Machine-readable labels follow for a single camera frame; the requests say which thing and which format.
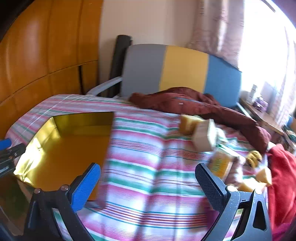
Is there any purple box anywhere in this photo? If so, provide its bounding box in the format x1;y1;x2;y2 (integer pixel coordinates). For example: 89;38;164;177
253;96;269;110

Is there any yellow knitted sock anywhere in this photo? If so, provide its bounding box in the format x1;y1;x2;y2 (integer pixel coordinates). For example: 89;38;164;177
246;150;263;168

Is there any maroon padded jacket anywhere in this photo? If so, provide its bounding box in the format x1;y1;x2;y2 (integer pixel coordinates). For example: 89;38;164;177
128;87;271;153

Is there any pink patterned curtain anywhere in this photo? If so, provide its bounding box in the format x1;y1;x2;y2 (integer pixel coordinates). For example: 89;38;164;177
187;0;245;70

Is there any striped bedsheet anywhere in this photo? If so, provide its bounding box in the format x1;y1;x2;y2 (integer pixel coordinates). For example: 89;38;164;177
6;94;270;241

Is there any red cloth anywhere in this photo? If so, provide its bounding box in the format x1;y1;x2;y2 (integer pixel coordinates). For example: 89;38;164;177
267;144;296;234

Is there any black upright board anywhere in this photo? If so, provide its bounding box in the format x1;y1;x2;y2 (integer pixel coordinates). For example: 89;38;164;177
109;35;133;98

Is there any gold storage box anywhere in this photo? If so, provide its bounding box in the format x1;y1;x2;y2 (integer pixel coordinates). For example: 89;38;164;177
13;112;115;202

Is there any wooden desk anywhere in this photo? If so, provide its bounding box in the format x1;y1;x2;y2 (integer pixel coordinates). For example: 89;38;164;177
239;97;285;136

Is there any yellow green carton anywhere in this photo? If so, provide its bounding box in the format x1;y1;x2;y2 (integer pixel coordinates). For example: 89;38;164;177
208;144;241;182

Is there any beige cardboard box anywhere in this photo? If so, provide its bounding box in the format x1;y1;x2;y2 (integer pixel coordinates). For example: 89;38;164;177
193;119;218;153

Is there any orange wooden wardrobe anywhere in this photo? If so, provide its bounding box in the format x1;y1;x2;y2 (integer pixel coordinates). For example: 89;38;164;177
0;0;103;139

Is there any wide white box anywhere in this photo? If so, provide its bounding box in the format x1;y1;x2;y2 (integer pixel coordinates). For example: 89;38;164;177
260;82;277;102

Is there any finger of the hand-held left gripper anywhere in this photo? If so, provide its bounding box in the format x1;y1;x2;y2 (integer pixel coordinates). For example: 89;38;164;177
0;138;25;163

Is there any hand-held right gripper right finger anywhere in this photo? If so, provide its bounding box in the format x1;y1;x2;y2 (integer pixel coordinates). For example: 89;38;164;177
195;163;273;241

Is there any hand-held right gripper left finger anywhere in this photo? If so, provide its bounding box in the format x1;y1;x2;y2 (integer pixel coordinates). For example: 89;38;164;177
23;162;102;241

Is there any grey yellow blue headboard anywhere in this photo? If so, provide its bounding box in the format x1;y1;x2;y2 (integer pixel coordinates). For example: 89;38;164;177
120;44;242;109

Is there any tall white box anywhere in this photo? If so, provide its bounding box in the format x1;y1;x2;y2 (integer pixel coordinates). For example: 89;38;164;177
246;85;258;105

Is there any grey bed frame rail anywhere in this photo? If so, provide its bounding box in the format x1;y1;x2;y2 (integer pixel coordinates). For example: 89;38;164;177
236;102;252;117
87;76;123;96

